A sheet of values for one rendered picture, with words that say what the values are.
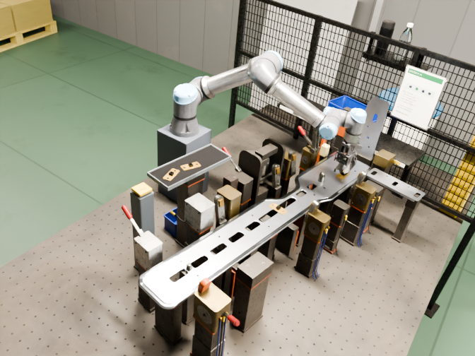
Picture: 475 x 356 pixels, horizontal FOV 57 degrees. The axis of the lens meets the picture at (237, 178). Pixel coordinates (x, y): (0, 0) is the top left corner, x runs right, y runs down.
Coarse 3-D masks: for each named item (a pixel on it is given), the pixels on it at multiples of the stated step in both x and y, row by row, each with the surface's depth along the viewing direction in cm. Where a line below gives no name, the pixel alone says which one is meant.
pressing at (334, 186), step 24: (312, 168) 224; (360, 168) 229; (312, 192) 208; (336, 192) 210; (240, 216) 189; (288, 216) 192; (216, 240) 175; (240, 240) 177; (264, 240) 178; (168, 264) 163; (216, 264) 165; (144, 288) 153; (168, 288) 154; (192, 288) 155
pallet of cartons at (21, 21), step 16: (0, 0) 568; (16, 0) 574; (32, 0) 581; (48, 0) 605; (0, 16) 545; (16, 16) 567; (32, 16) 589; (48, 16) 614; (0, 32) 552; (16, 32) 573; (48, 32) 624; (0, 48) 562
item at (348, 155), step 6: (342, 144) 205; (348, 144) 204; (354, 144) 205; (342, 150) 209; (348, 150) 206; (354, 150) 211; (342, 156) 208; (348, 156) 208; (354, 156) 211; (342, 162) 209; (348, 162) 210
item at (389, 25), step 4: (384, 20) 240; (388, 20) 241; (392, 20) 241; (384, 24) 239; (388, 24) 238; (392, 24) 238; (380, 28) 242; (384, 28) 240; (388, 28) 239; (392, 28) 240; (380, 32) 243; (384, 32) 241; (388, 32) 240; (392, 32) 241; (388, 36) 241; (376, 44) 248; (380, 44) 245; (384, 44) 244; (388, 44) 245; (384, 48) 246; (376, 52) 249; (380, 52) 247
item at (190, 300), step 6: (180, 276) 164; (186, 300) 169; (192, 300) 171; (186, 306) 171; (192, 306) 174; (186, 312) 173; (192, 312) 176; (186, 318) 175; (192, 318) 178; (186, 324) 177
